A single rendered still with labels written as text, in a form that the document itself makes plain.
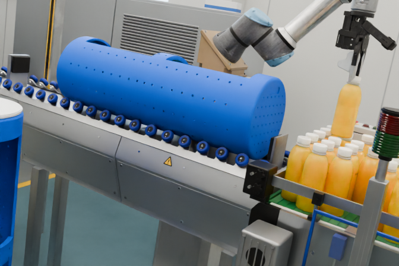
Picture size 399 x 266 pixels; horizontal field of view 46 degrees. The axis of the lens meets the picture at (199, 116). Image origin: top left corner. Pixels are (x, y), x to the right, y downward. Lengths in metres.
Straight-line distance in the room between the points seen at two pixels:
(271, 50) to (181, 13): 1.50
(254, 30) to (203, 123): 0.60
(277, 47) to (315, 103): 2.39
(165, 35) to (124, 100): 1.77
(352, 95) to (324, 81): 2.81
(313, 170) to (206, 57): 0.87
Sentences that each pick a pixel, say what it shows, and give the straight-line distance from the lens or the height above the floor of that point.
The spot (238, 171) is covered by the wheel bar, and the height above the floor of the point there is 0.92.
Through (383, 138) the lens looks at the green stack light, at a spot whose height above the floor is 1.20.
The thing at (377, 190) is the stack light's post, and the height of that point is 1.08.
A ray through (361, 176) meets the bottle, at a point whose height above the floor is 1.01.
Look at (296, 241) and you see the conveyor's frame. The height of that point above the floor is 0.82.
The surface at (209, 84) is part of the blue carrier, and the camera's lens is 1.55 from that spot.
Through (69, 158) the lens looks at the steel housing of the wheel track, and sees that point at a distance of 2.02.
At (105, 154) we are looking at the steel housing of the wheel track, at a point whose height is 0.83.
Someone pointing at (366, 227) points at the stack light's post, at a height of 0.99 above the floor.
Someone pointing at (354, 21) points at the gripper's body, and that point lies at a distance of 1.54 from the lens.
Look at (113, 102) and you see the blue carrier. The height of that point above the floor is 1.03.
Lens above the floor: 1.39
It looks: 12 degrees down
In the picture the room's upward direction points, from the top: 9 degrees clockwise
